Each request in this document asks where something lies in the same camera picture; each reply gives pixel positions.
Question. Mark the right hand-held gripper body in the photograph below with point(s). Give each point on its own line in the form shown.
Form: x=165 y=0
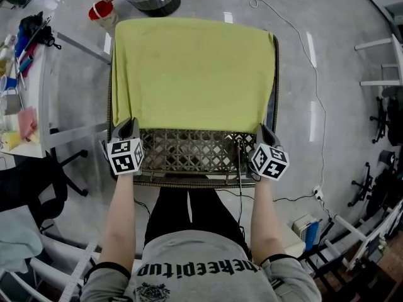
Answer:
x=269 y=157

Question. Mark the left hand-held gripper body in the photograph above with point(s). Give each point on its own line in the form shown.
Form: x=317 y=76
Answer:
x=125 y=151

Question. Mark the green tablecloth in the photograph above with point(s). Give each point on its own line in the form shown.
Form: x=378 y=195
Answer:
x=192 y=74

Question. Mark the person's right forearm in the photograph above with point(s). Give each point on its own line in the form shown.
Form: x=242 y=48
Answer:
x=267 y=219

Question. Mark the person's left forearm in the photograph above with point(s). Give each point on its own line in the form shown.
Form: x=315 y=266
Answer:
x=118 y=219

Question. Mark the white power strip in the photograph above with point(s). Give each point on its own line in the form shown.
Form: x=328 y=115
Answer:
x=318 y=193

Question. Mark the brown wicker table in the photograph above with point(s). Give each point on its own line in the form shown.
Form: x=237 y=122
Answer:
x=195 y=156

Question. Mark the white and blue device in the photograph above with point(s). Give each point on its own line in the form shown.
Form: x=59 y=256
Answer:
x=310 y=231

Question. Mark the person's black trousers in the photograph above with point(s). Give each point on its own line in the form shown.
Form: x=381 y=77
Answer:
x=195 y=212

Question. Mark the black office chair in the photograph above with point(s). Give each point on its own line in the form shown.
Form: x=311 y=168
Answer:
x=34 y=187

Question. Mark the pink cloth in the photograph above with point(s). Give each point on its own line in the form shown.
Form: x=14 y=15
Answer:
x=27 y=123

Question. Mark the white side table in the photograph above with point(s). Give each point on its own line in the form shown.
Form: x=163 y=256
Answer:
x=34 y=83

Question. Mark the yellow cup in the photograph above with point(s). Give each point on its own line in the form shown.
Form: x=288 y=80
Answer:
x=11 y=140

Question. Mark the black office chair base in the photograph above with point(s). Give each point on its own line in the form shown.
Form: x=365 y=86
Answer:
x=382 y=121

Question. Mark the grey metal mug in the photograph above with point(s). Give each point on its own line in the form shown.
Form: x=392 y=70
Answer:
x=11 y=102

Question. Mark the white perforated metal strip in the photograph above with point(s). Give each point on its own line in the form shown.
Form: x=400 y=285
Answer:
x=77 y=270

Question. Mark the person's grey printed shirt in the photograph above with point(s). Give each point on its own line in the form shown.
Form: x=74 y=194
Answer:
x=201 y=269

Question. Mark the blue plastic cup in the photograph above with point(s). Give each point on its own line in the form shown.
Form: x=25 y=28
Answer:
x=7 y=83

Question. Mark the light blue towel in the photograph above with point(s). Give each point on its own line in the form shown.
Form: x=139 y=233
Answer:
x=17 y=241

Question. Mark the red and white bucket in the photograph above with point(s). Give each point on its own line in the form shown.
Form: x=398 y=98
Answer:
x=102 y=13

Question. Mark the black folded umbrella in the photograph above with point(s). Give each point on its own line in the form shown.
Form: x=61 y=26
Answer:
x=39 y=30

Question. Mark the white metal rack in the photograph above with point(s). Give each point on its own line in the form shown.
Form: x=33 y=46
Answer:
x=382 y=61

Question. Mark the blue bottle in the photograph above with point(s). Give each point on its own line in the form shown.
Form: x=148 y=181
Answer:
x=21 y=41

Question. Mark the white frame stand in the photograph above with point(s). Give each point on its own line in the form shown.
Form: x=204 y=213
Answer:
x=362 y=234

